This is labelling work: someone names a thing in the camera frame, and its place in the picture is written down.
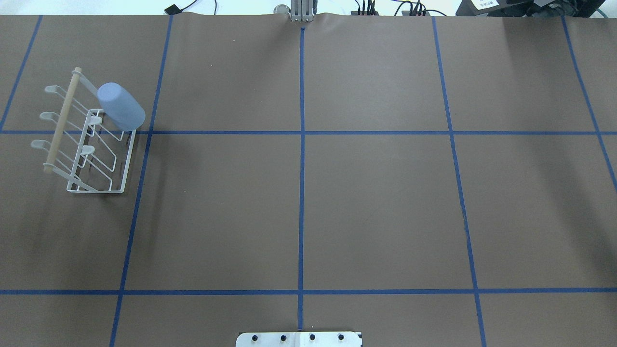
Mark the black usb hub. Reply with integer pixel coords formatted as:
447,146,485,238
350,0,379,17

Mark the white wire cup holder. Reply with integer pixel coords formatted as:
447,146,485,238
30,67,137,195

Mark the light blue plastic cup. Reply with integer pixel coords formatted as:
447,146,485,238
96,82,146,132

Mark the aluminium frame post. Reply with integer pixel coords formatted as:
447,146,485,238
289,0,318,23

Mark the small black puck device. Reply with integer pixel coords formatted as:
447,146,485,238
164,4,182,15

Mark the small metal can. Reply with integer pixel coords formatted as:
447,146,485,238
273,4,290,14

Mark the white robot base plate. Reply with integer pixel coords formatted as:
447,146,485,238
235,331,363,347

